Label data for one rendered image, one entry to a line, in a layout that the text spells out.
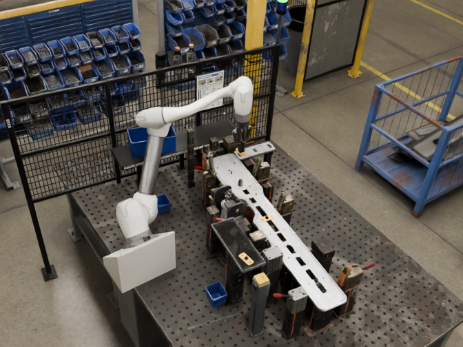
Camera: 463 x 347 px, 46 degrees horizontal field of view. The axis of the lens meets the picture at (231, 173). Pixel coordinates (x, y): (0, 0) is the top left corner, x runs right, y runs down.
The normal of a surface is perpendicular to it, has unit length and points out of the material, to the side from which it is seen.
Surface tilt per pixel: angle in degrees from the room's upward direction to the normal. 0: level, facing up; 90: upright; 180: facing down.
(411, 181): 0
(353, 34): 91
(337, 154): 0
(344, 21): 91
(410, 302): 0
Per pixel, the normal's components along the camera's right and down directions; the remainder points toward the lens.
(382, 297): 0.04, -0.76
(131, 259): 0.57, 0.55
